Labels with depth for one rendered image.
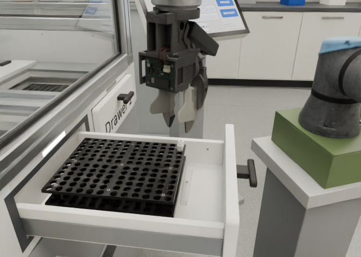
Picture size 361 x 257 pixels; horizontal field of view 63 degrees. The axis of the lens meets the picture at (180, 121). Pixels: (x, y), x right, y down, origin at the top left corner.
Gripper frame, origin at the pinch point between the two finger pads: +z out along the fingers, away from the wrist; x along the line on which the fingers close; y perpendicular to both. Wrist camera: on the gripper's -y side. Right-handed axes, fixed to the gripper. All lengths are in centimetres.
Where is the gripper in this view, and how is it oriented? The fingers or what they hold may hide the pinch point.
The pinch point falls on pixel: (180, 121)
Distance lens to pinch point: 54.9
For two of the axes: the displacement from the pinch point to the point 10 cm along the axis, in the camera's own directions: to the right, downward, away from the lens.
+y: -5.4, 3.7, -7.6
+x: 8.4, 2.6, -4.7
